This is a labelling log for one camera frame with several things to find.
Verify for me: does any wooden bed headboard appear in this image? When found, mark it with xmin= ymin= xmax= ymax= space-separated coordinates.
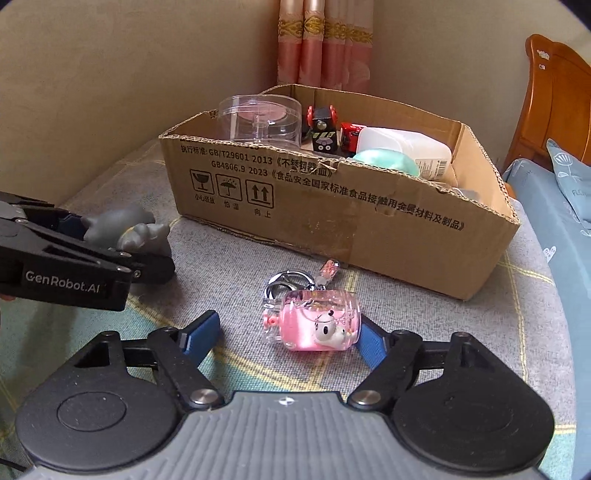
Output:
xmin=505 ymin=33 xmax=591 ymax=171

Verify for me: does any pink keychain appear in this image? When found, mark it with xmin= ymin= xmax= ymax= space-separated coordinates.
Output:
xmin=262 ymin=259 xmax=361 ymax=352

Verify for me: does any red toy train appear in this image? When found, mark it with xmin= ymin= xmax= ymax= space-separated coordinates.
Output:
xmin=339 ymin=122 xmax=370 ymax=153

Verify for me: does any checked printed blanket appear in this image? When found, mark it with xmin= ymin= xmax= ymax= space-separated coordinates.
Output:
xmin=0 ymin=138 xmax=578 ymax=480

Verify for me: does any blue printed bed sheet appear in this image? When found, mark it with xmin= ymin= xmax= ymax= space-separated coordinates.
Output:
xmin=503 ymin=159 xmax=591 ymax=480

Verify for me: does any pink curtain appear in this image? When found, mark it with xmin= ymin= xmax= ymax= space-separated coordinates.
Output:
xmin=277 ymin=0 xmax=375 ymax=95

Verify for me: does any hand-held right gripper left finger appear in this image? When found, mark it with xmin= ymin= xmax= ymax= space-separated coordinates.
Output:
xmin=69 ymin=310 xmax=225 ymax=412

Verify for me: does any white plastic container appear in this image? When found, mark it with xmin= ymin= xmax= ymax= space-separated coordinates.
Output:
xmin=353 ymin=127 xmax=453 ymax=182

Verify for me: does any grey animal toy figure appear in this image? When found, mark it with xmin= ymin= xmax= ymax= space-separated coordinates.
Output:
xmin=83 ymin=205 xmax=174 ymax=259

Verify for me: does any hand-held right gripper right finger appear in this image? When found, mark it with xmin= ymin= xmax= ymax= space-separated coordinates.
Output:
xmin=346 ymin=314 xmax=491 ymax=411

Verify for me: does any cardboard box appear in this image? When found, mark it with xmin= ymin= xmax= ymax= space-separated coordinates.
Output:
xmin=158 ymin=84 xmax=522 ymax=302

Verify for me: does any blue patterned pillow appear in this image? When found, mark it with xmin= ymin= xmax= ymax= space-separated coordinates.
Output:
xmin=546 ymin=138 xmax=591 ymax=227

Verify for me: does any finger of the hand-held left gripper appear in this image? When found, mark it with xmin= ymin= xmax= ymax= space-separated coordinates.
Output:
xmin=0 ymin=191 xmax=87 ymax=241
xmin=0 ymin=216 xmax=177 ymax=288

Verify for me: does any black toy train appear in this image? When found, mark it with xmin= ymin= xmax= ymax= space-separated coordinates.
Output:
xmin=307 ymin=105 xmax=340 ymax=153

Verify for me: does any clear round plastic container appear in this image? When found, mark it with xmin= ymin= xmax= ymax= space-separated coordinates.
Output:
xmin=218 ymin=95 xmax=303 ymax=148

